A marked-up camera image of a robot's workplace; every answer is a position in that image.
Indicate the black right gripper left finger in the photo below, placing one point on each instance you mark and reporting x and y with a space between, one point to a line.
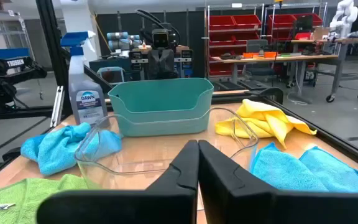
154 205

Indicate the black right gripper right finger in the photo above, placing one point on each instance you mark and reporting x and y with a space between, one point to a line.
259 205

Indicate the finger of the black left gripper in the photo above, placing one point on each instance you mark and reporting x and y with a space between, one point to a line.
168 65
155 65

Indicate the blue microfiber towel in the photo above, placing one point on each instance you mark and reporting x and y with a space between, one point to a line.
54 149
284 171

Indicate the yellow microfiber towel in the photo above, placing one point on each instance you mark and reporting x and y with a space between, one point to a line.
259 112

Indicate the green microfiber towel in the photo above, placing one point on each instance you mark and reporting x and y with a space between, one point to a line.
42 193

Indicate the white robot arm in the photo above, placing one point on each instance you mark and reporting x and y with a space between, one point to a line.
345 12

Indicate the black Trossen-labelled robot arm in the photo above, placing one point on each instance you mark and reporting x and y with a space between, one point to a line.
14 63

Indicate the teal plastic basket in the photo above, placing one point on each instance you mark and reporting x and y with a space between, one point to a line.
160 102

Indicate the grey teach pendant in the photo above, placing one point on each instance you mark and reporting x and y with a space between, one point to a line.
110 76

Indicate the red bin shelving unit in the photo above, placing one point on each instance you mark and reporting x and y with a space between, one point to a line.
280 21
222 22

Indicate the blue spray bottle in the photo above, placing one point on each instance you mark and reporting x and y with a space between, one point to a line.
85 99

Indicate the orange tray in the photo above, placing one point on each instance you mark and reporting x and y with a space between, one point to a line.
250 55
270 54

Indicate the white pillar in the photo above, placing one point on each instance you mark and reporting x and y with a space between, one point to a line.
79 18

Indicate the silver aluminium bar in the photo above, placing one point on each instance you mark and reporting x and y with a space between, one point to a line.
57 105

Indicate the wooden top workbench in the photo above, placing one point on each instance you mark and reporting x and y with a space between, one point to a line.
291 57

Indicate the black monitor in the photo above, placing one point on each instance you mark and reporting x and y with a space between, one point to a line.
303 24

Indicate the blue storage bin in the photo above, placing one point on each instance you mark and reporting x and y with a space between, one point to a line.
8 53

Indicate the grey wheeled workbench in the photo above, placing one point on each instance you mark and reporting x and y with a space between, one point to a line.
343 62

